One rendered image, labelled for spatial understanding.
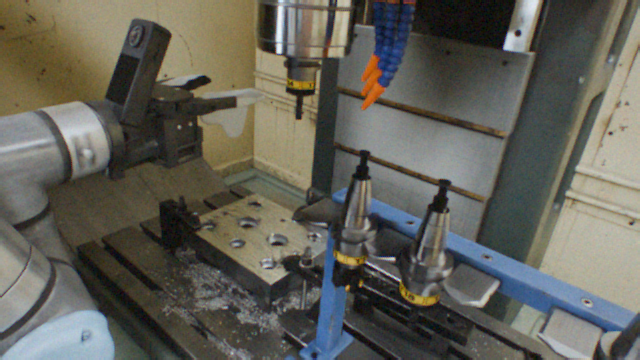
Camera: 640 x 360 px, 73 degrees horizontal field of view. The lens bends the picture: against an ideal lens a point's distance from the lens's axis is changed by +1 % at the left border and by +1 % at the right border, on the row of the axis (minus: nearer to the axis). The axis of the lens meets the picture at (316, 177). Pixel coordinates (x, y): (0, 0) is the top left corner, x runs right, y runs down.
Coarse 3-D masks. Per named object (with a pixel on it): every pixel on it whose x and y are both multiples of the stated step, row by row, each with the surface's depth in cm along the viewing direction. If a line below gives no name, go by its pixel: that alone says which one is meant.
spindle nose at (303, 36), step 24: (264, 0) 62; (288, 0) 60; (312, 0) 59; (336, 0) 60; (264, 24) 63; (288, 24) 61; (312, 24) 61; (336, 24) 62; (264, 48) 65; (288, 48) 62; (312, 48) 62; (336, 48) 64
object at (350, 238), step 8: (336, 216) 60; (336, 224) 58; (376, 224) 59; (336, 232) 59; (344, 232) 57; (352, 232) 56; (360, 232) 56; (368, 232) 57; (344, 240) 58; (352, 240) 57; (360, 240) 57; (352, 248) 57; (360, 248) 57
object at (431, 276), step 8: (408, 248) 54; (408, 256) 52; (448, 256) 53; (400, 264) 54; (408, 264) 51; (416, 264) 51; (448, 264) 52; (400, 272) 53; (408, 272) 52; (416, 272) 52; (424, 272) 51; (432, 272) 50; (440, 272) 50; (448, 272) 51; (408, 280) 52; (416, 280) 52; (424, 280) 52; (432, 280) 51; (440, 280) 51; (432, 288) 51
